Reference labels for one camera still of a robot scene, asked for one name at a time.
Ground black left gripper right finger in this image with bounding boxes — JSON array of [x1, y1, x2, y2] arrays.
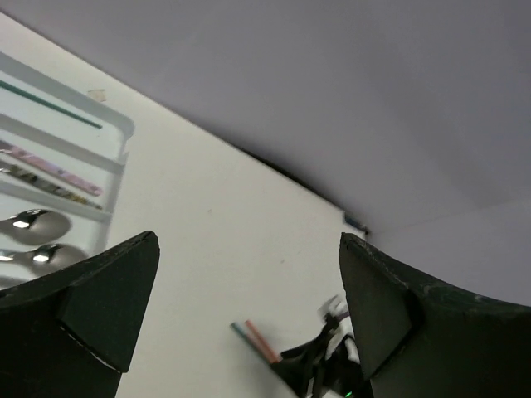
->
[[339, 233, 530, 397]]

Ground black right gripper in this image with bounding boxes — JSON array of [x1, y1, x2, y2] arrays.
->
[[275, 327, 373, 397]]

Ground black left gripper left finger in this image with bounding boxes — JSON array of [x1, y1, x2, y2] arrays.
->
[[1, 231, 160, 398]]

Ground green handled spoon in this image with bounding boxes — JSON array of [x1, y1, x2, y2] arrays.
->
[[1, 243, 88, 274]]

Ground pink handled spoon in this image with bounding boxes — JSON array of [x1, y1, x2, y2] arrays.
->
[[1, 209, 71, 245]]

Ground pink handled knife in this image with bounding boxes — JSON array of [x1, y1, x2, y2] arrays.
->
[[1, 140, 103, 197]]

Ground teal chopstick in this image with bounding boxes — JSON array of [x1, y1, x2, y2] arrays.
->
[[0, 80, 103, 129], [230, 322, 272, 365]]

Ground orange chopstick upper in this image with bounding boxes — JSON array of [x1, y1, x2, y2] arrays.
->
[[245, 319, 281, 363]]

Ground white cutlery tray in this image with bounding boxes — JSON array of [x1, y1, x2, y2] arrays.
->
[[1, 55, 134, 289]]

